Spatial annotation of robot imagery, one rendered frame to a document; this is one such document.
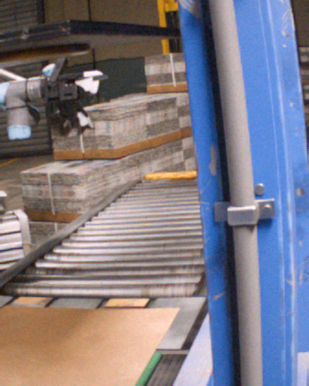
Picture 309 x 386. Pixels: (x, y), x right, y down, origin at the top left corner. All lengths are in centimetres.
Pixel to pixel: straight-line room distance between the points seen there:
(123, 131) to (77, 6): 723
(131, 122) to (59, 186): 49
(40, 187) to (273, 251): 255
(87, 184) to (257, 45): 243
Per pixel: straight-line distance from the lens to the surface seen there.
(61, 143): 333
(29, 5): 1069
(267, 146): 57
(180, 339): 116
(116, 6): 1024
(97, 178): 301
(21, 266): 172
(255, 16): 57
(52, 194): 306
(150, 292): 145
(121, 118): 319
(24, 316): 135
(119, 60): 1021
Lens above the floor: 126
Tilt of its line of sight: 10 degrees down
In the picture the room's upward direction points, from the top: 6 degrees counter-clockwise
